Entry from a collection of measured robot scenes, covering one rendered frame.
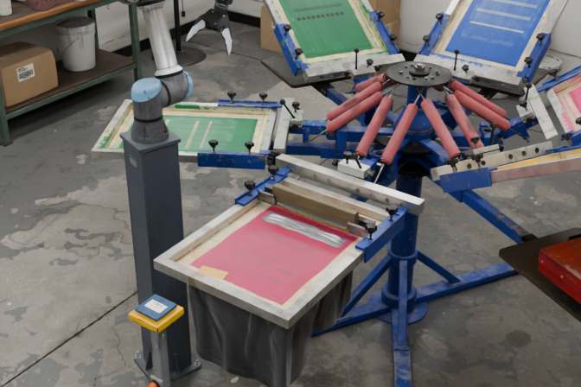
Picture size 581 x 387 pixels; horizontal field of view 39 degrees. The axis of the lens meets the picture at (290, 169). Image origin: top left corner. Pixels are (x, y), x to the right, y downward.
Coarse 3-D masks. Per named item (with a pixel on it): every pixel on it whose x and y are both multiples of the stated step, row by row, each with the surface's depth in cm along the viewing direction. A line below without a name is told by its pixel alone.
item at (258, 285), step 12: (324, 228) 314; (336, 228) 314; (300, 240) 306; (312, 240) 306; (348, 240) 307; (324, 252) 299; (336, 252) 299; (312, 264) 292; (324, 264) 292; (252, 276) 285; (300, 276) 286; (312, 276) 286; (252, 288) 280; (264, 288) 280; (276, 288) 280; (288, 288) 280; (300, 288) 280; (276, 300) 274
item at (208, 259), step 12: (288, 216) 322; (300, 216) 322; (240, 228) 313; (252, 228) 313; (276, 228) 314; (228, 240) 306; (216, 252) 298; (192, 264) 291; (204, 264) 292; (216, 264) 292; (228, 264) 292; (228, 276) 285; (240, 276) 285
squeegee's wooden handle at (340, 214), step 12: (276, 192) 322; (288, 192) 319; (300, 192) 318; (288, 204) 321; (300, 204) 317; (312, 204) 314; (324, 204) 310; (336, 204) 310; (324, 216) 312; (336, 216) 309; (348, 216) 305
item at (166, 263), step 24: (312, 192) 334; (240, 216) 321; (384, 216) 317; (192, 240) 299; (168, 264) 285; (336, 264) 286; (216, 288) 274; (312, 288) 274; (264, 312) 264; (288, 312) 262
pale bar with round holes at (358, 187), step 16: (288, 160) 346; (304, 176) 342; (320, 176) 337; (336, 176) 333; (352, 176) 333; (352, 192) 330; (368, 192) 326; (384, 192) 322; (400, 192) 322; (416, 208) 315
